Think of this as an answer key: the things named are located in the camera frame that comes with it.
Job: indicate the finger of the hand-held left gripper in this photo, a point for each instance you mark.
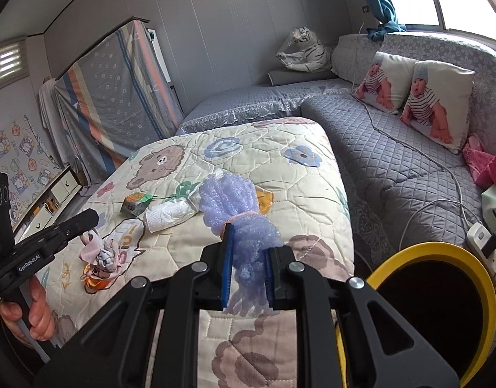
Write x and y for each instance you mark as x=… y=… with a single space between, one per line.
x=70 y=226

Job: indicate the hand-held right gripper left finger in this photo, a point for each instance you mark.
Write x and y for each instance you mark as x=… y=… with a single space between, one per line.
x=227 y=266

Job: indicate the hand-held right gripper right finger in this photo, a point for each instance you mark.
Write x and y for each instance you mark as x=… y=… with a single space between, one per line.
x=274 y=279

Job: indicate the pink grey knotted cloth toy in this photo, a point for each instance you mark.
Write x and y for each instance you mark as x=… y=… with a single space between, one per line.
x=100 y=256

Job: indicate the orange peel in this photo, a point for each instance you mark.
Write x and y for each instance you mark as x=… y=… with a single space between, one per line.
x=92 y=285

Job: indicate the pale foam fruit net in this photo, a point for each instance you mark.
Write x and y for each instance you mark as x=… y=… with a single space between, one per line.
x=232 y=202

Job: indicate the yellow trash bin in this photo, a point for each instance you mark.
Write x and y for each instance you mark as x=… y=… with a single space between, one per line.
x=393 y=264

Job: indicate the person's left hand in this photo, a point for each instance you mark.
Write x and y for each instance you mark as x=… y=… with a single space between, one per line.
x=38 y=315

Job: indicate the white cabinet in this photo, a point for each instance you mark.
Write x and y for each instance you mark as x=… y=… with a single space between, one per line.
x=58 y=192

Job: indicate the green wrapper packet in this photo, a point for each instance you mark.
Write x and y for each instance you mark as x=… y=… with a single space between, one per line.
x=135 y=204

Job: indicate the crumpled white tissue paper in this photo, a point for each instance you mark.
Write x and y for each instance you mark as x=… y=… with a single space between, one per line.
x=167 y=214

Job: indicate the hanging white cloth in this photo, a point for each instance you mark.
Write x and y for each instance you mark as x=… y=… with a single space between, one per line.
x=52 y=121

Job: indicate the bear printed quilt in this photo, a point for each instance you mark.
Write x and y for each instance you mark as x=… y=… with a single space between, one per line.
x=252 y=145

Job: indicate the striped sheet over wardrobe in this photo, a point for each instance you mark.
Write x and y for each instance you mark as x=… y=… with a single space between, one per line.
x=110 y=97

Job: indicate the grey quilted corner sofa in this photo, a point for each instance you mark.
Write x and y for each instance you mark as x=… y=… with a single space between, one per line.
x=373 y=161

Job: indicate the window blind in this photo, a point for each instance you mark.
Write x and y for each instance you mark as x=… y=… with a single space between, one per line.
x=7 y=62

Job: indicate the grey bolster pillow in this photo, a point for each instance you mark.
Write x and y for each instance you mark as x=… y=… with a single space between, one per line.
x=296 y=76

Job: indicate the white power strip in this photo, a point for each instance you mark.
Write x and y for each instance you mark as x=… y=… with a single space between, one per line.
x=478 y=236

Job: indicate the black charger plug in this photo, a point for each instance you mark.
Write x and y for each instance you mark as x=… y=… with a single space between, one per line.
x=493 y=243

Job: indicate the baby printed pillow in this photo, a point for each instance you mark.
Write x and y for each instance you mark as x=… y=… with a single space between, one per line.
x=434 y=101
x=379 y=81

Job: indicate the plush white tiger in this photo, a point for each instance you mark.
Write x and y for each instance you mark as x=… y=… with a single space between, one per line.
x=308 y=50

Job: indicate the pale green plastic bag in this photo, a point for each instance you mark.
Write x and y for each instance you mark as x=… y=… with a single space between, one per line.
x=494 y=202

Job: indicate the cartoon wall poster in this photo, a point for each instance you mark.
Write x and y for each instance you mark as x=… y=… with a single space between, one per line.
x=13 y=165

